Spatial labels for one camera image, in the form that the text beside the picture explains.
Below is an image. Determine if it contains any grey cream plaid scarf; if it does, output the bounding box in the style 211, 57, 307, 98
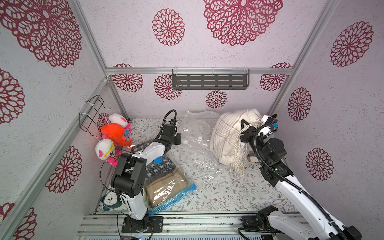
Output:
247, 153, 259, 163

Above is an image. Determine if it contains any red plush toy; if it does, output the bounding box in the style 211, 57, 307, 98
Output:
101, 123, 132, 147

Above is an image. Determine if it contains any black wire wall rack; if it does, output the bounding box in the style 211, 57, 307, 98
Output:
78, 95, 111, 138

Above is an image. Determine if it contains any lower white pink plush toy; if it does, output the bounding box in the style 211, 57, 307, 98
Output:
95, 139, 122, 167

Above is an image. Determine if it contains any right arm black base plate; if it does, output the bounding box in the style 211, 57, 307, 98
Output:
241, 206, 279, 233

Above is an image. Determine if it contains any white pink plush toy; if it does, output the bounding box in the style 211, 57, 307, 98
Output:
106, 113, 131, 129
95, 139, 122, 167

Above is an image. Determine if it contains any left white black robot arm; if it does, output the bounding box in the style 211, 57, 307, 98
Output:
111, 110, 182, 221

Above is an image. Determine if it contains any clear plastic vacuum bag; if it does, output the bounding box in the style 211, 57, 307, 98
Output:
166, 111, 245, 183

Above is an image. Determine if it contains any cream fringed striped scarf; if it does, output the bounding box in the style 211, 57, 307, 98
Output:
210, 109, 262, 178

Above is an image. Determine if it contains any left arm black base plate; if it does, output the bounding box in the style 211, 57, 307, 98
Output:
122, 216, 164, 234

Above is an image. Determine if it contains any teal alarm clock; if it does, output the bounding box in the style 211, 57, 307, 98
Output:
101, 191, 123, 212

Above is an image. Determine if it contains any grey metal wall shelf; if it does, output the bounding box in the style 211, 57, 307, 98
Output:
171, 69, 250, 90

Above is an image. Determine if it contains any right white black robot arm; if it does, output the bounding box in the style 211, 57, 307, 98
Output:
238, 115, 362, 240

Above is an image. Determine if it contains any upper white pink plush toy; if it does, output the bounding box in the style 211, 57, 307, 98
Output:
106, 113, 131, 129

